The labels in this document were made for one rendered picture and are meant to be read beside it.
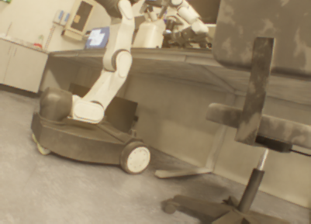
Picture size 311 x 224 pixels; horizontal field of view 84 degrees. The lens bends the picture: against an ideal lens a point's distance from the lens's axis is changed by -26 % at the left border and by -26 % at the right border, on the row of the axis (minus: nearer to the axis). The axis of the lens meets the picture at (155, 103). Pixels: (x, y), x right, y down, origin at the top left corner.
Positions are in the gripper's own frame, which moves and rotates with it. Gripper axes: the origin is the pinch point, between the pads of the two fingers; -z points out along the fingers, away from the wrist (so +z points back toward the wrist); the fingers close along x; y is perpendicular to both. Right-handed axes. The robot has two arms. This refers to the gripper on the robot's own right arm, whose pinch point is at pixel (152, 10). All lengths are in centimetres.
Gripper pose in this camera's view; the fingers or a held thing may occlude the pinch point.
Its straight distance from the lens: 102.6
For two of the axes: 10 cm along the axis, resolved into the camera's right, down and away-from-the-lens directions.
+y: 4.1, 1.0, 9.1
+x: 8.1, 4.2, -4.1
